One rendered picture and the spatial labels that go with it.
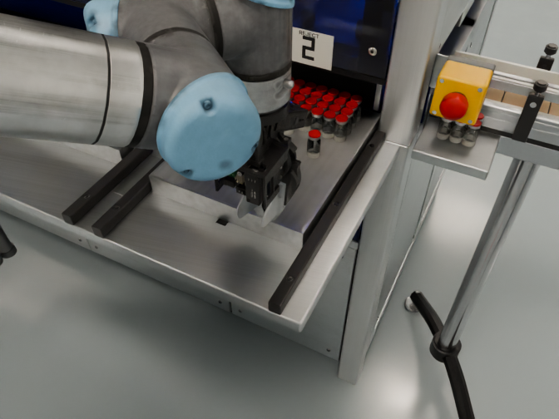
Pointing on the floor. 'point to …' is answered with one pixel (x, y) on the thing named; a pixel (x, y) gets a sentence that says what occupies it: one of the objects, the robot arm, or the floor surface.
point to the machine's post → (366, 267)
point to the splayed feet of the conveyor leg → (418, 301)
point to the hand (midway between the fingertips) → (269, 212)
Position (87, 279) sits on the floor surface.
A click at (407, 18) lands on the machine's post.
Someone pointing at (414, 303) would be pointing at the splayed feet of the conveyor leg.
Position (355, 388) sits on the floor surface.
